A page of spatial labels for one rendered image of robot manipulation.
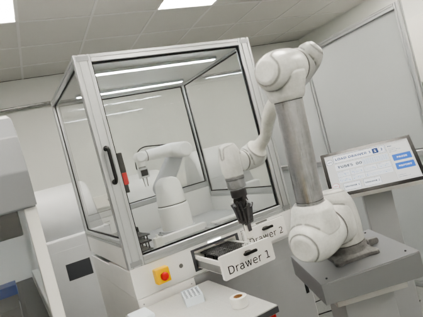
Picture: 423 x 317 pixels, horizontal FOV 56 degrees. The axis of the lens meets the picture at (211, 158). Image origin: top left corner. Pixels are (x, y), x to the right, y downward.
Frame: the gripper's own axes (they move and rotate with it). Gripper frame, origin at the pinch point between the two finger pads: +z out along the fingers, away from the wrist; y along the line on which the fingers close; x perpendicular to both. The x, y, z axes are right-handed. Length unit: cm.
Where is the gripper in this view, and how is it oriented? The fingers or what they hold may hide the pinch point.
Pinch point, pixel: (248, 231)
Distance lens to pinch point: 187.7
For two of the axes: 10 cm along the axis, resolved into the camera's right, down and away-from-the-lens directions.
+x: -7.3, 2.0, -6.5
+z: 2.5, 9.7, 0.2
